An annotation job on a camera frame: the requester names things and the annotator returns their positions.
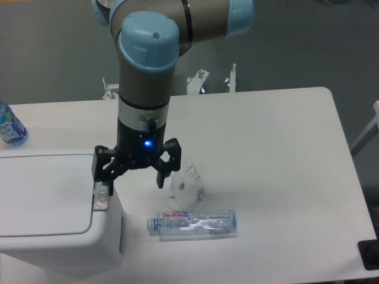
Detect white metal base frame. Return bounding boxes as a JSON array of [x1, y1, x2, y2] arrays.
[[102, 63, 239, 100]]

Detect white frame at right edge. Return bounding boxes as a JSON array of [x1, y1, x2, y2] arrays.
[[350, 101, 378, 157]]

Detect clear empty plastic water bottle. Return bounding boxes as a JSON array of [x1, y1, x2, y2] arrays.
[[146, 209, 237, 241]]

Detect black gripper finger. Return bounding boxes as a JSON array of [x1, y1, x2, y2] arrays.
[[91, 145, 124, 196], [151, 138, 182, 189]]

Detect black clamp at table edge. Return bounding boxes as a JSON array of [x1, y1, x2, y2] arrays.
[[358, 239, 378, 271]]

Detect crumpled white plastic pouch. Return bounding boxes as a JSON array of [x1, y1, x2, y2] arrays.
[[166, 160, 205, 211]]

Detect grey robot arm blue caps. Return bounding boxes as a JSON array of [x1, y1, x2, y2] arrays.
[[92, 1, 254, 196]]

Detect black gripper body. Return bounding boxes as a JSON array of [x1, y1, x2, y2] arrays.
[[115, 119, 166, 169]]

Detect blue labelled drink bottle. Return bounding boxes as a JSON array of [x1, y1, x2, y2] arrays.
[[1, 101, 28, 146]]

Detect white push-button trash can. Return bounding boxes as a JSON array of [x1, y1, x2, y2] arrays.
[[1, 149, 124, 271]]

